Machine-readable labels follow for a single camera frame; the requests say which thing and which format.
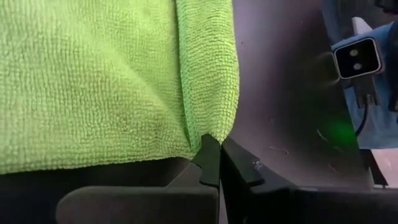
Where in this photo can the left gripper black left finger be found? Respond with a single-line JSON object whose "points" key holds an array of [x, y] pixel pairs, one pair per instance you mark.
{"points": [[186, 202]]}

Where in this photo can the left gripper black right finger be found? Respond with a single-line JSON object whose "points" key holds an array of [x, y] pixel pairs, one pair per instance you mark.
{"points": [[239, 186]]}

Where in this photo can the green microfibre towel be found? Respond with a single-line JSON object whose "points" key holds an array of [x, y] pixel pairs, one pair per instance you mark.
{"points": [[93, 77]]}

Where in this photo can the black table frame leg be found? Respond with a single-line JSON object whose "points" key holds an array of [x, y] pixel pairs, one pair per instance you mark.
{"points": [[374, 168]]}

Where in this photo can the black camera bracket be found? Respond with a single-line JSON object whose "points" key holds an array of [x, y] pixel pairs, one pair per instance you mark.
{"points": [[366, 91]]}

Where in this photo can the white-rimmed black camera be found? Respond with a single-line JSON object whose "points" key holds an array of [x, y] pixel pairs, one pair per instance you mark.
{"points": [[357, 58]]}

